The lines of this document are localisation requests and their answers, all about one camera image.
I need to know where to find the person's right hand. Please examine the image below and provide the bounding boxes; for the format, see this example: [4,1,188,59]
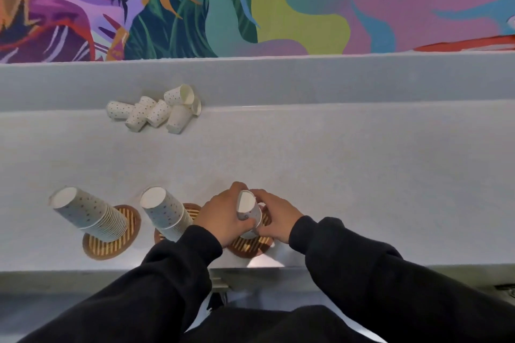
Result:
[249,189,305,245]

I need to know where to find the single dotted paper cup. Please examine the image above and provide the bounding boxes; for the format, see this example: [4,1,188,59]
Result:
[235,190,263,240]

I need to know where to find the loose dotted paper cup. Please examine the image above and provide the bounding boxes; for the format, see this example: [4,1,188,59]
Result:
[163,84,195,106]
[124,96,157,133]
[106,101,136,120]
[146,99,173,128]
[166,97,202,135]

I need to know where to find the short stack of dotted cups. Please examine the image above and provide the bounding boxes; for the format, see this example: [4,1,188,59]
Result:
[139,186,194,243]

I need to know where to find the person's left hand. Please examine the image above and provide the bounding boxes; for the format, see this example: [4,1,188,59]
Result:
[194,181,258,249]

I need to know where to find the person's right forearm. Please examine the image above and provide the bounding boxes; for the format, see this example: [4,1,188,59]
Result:
[288,216,515,343]

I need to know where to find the tall stack of dotted cups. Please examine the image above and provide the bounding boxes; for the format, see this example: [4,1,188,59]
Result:
[49,186,130,244]

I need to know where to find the person's black trousers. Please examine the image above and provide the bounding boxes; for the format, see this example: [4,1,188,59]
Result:
[180,305,381,343]

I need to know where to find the round slatted wooden coaster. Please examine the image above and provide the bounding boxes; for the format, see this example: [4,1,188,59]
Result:
[226,210,274,259]
[154,203,202,245]
[82,204,142,261]

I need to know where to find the person's left forearm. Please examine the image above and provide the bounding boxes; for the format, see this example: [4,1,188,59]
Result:
[16,224,224,343]

